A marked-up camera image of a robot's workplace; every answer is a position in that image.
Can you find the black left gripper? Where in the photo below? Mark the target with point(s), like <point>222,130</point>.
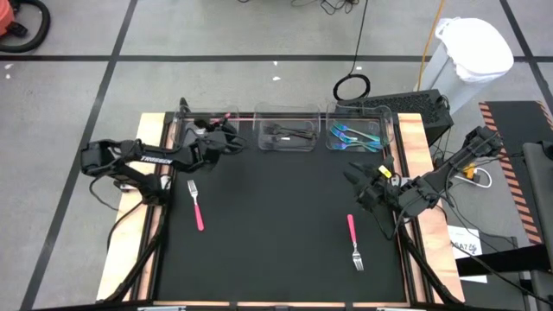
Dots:
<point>214,140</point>

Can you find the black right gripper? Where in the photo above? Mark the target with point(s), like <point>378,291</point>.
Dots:
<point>380,190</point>

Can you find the clear plastic bin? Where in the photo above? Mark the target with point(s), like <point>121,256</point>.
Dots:
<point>386,129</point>
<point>186,129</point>
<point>268,116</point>

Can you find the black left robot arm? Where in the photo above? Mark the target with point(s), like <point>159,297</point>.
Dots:
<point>129,155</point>

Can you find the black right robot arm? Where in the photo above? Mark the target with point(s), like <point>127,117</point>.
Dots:
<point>453,168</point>

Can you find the yellow tape tag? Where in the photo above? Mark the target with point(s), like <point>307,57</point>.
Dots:
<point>384,171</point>

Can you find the black perforated computer case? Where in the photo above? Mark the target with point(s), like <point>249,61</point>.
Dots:
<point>415,108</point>

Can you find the black metal support strut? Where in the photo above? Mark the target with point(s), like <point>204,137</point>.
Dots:
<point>425,259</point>
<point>136,259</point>

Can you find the yellow power plug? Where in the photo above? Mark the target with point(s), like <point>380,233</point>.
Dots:
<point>470,170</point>

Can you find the white printed paper sheet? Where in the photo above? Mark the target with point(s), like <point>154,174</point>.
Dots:
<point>464,235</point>

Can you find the black table mat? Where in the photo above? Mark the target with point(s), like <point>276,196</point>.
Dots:
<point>259,259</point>

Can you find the black hazard-striped floor plate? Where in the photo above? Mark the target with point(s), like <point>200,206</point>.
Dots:
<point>518,121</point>

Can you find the white-bagged trash can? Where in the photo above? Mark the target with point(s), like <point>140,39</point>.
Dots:
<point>475,47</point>

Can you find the black beam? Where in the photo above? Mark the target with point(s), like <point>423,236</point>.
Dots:
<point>510,259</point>

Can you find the dark grey cabinet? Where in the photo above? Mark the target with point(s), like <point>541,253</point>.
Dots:
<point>540,194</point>

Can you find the orange vacuum cleaner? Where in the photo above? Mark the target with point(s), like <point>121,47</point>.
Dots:
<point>5,19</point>

